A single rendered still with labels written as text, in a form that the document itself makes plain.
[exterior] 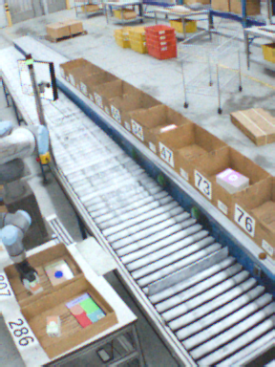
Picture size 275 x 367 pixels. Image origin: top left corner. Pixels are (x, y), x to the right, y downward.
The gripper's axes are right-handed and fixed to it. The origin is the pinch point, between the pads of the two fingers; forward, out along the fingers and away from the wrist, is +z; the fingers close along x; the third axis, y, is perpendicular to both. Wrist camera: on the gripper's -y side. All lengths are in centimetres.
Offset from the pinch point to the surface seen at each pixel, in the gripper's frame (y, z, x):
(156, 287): -44, 1, -45
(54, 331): -33.2, -1.1, 7.9
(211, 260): -53, 2, -75
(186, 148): 18, -10, -134
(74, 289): -18.2, -1.5, -14.6
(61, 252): 11.0, 0.9, -25.8
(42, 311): -15.9, 2.2, 5.2
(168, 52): 388, 64, -485
